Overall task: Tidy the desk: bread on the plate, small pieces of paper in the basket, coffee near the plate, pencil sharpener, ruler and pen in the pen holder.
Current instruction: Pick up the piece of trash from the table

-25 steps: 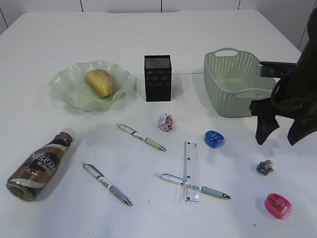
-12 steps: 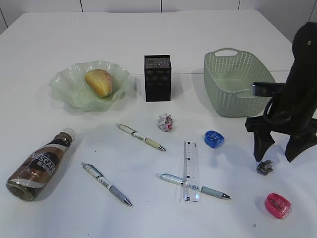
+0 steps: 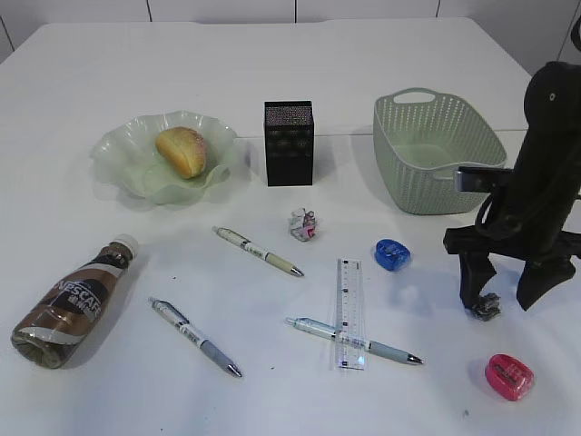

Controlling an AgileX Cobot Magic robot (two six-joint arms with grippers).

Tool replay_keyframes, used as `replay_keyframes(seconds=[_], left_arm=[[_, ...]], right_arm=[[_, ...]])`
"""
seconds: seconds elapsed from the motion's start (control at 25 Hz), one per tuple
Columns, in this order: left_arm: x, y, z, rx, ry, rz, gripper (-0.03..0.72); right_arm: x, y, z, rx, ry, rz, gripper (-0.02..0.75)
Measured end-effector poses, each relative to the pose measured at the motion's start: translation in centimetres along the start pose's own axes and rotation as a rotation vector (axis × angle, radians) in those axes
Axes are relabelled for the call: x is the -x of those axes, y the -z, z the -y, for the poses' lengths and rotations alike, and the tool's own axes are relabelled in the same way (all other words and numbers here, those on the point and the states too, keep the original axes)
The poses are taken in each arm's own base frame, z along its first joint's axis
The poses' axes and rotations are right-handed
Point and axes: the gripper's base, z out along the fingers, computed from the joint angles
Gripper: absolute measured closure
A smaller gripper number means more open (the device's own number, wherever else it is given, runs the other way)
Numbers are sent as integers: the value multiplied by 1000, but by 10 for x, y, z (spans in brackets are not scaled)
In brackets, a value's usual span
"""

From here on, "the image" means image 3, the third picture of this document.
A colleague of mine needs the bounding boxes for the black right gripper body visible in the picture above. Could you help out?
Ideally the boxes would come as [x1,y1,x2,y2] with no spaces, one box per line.
[444,181,580,263]

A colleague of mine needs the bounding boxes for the clear plastic ruler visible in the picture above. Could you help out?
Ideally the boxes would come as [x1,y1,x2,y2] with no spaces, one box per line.
[335,259,366,371]

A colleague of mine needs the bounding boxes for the light blue grey pen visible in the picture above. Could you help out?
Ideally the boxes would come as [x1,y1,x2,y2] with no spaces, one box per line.
[285,317,424,365]

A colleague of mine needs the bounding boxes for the green woven plastic basket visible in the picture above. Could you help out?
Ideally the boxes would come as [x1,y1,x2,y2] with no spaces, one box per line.
[373,88,507,215]

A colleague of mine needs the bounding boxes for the green wavy glass plate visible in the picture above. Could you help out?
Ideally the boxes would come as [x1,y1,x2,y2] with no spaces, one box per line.
[91,111,238,204]

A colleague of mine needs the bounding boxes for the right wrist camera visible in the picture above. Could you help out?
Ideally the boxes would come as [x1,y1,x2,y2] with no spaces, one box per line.
[455,166,513,193]

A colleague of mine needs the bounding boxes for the white grey pen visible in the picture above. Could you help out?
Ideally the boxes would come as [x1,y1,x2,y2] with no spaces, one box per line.
[148,297,243,378]

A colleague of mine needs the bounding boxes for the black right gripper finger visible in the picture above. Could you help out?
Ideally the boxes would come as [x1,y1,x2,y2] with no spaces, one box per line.
[516,255,576,311]
[458,252,496,310]

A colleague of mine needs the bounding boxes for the blue pencil sharpener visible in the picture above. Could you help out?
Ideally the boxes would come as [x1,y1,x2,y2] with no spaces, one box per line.
[374,239,411,272]

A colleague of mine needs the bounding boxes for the bread roll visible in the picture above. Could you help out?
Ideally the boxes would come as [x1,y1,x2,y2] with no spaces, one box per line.
[155,127,207,179]

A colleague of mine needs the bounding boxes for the pink pencil sharpener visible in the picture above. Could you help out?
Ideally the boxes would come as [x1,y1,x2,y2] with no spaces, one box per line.
[485,353,536,401]

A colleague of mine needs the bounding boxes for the black mesh pen holder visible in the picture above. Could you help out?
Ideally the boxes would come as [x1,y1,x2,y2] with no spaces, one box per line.
[263,101,315,187]

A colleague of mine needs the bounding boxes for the cream white pen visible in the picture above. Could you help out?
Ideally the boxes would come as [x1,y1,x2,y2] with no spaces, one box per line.
[212,226,304,277]

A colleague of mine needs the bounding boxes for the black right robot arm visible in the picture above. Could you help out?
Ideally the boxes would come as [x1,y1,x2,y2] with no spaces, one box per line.
[443,62,580,321]

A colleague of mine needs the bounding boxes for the Nescafe coffee bottle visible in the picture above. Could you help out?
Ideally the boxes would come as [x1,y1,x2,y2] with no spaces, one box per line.
[10,234,139,369]

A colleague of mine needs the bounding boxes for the white pink paper ball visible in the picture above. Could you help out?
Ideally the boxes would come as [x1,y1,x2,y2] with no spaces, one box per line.
[288,208,318,243]

